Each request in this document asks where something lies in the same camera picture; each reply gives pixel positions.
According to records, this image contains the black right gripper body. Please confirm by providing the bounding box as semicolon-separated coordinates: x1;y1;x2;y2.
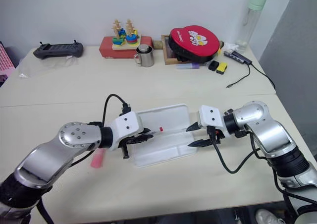
206;125;225;146

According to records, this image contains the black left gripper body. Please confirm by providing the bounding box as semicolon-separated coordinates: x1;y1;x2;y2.
118;134;143;160

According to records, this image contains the white marker with red band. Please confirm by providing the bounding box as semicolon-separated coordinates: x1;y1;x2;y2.
148;126;189;137

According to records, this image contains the white plastic pencil case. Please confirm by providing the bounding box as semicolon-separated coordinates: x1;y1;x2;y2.
129;103;198;168

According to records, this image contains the pink marker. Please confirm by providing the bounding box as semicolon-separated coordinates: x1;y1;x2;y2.
90;148;106;169

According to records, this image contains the purple capped marker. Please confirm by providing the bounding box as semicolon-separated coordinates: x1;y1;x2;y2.
176;63;208;70

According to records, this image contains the red black round case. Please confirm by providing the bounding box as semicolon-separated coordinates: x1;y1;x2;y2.
168;24;221;64

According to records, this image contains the stainless steel mug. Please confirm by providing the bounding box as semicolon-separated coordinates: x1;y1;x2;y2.
133;44;155;68

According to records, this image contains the crumpled white paper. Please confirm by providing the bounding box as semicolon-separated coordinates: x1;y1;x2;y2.
222;42;239;52

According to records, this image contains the red cardboard box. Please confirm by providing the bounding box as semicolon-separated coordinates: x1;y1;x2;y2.
99;35;155;59

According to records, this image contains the wooden colourful stacking toy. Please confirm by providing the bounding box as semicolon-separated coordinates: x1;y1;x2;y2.
111;18;142;50

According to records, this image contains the white shoe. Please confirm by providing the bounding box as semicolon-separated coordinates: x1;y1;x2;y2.
255;209;287;224

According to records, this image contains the clear bottle with green lid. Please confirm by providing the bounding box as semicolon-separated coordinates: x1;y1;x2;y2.
235;0;267;55

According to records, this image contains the black handheld controller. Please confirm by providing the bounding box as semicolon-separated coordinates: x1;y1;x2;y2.
33;40;85;60

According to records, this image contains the clear plastic bag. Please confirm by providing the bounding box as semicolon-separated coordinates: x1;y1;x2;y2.
18;56;80;79

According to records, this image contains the pink plastic crate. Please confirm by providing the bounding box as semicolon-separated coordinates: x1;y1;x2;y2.
0;41;16;86

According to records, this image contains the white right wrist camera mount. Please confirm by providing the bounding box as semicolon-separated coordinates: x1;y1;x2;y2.
198;105;226;136

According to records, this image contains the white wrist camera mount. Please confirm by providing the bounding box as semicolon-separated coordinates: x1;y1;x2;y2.
198;105;226;136
108;111;145;151

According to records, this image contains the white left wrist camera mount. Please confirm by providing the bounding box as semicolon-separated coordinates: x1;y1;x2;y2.
108;111;145;151

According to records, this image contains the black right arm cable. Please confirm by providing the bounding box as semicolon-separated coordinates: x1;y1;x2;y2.
212;134;261;174

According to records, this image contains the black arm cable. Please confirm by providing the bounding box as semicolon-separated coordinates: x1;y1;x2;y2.
212;134;261;174
102;93;132;125

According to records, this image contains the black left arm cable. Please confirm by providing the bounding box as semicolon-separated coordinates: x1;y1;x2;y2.
102;93;132;125

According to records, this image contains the wooden frame tray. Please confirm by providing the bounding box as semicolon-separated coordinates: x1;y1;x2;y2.
160;34;224;66

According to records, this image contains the grey usb hub with cable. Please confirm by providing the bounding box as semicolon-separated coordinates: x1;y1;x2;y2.
223;50;277;90

